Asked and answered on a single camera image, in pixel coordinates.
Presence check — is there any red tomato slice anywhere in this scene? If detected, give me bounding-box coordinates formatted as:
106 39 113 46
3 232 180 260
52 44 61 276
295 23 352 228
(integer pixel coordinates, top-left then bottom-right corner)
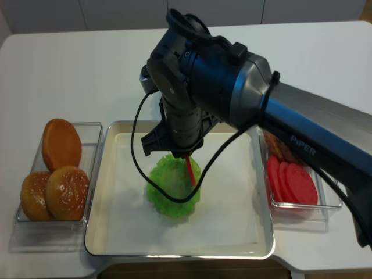
185 156 196 187

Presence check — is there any sesame bun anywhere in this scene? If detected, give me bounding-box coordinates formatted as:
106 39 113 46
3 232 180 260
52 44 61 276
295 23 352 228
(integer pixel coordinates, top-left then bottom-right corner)
45 166 90 221
20 171 53 221

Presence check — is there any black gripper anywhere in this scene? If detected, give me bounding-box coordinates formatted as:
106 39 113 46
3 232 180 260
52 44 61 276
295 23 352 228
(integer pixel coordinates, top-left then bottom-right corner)
141 98 220 159

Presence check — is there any plain brown bun half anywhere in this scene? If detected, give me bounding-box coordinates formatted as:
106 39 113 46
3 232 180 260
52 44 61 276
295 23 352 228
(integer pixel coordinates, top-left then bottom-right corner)
41 119 82 172

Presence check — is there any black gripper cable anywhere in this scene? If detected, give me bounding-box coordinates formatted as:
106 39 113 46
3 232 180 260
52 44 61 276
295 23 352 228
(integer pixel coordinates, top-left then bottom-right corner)
130 88 264 203

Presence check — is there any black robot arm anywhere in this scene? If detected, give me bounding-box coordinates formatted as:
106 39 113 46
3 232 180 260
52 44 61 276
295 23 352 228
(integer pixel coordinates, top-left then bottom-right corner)
140 9 371 247

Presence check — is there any green lettuce leaf on tray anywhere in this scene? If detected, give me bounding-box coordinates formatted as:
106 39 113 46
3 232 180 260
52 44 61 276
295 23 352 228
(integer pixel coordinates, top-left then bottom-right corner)
146 153 203 220

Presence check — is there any red tomato slices stack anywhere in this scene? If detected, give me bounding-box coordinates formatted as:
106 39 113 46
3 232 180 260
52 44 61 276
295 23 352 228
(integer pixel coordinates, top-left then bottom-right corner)
267 156 318 205

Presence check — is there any white metal serving tray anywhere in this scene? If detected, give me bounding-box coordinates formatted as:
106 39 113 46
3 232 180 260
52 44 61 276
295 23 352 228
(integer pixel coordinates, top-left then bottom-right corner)
85 121 275 259

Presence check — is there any clear plastic bun container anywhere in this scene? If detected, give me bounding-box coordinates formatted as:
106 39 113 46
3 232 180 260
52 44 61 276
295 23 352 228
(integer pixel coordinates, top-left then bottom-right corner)
9 122 105 253

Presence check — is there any left brown meat patty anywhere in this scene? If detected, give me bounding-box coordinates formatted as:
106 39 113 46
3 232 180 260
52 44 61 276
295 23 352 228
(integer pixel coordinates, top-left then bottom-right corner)
263 130 307 167

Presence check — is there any clear patty tomato container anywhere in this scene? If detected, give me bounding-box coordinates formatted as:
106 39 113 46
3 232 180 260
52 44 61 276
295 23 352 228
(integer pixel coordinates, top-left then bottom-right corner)
258 130 343 224

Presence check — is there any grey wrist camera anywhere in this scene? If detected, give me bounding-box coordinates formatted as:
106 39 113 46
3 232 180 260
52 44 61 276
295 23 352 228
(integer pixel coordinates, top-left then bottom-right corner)
139 65 158 94

